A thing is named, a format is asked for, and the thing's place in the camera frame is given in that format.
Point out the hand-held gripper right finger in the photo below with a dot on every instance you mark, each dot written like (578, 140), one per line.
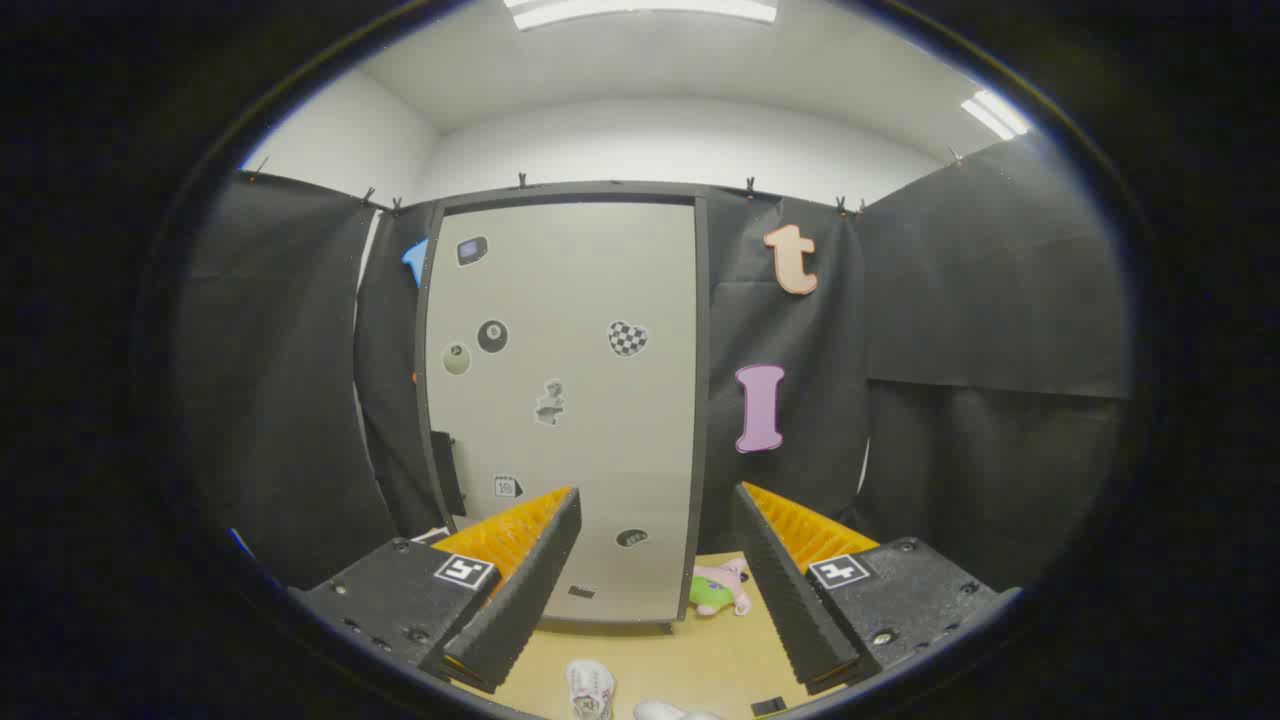
(790, 600)

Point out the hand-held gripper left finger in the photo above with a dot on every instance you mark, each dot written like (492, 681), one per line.
(530, 600)

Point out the white shoe with red logo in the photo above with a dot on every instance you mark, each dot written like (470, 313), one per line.
(590, 688)

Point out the light grey shoe cabinet door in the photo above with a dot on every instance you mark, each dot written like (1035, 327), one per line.
(580, 450)

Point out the dark grey shoe cabinet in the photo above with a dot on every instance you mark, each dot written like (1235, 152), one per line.
(704, 400)

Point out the pink and green plush toy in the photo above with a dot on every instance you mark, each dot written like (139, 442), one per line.
(718, 590)

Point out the black backdrop cloth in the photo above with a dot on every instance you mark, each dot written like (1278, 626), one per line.
(980, 300)

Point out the small ceiling light panel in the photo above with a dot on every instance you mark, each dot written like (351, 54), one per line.
(993, 115)

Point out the long ceiling light panel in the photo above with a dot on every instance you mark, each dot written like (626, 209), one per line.
(640, 10)

